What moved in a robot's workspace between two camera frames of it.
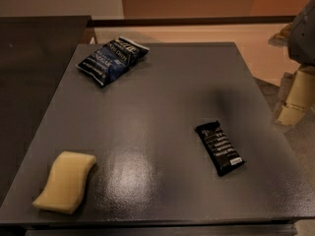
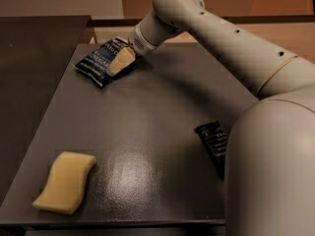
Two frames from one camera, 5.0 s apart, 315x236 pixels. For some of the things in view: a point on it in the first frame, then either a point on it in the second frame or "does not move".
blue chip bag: (111, 60) does not move
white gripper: (303, 36) → (137, 45)
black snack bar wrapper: (221, 150) does not move
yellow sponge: (65, 187) does not move
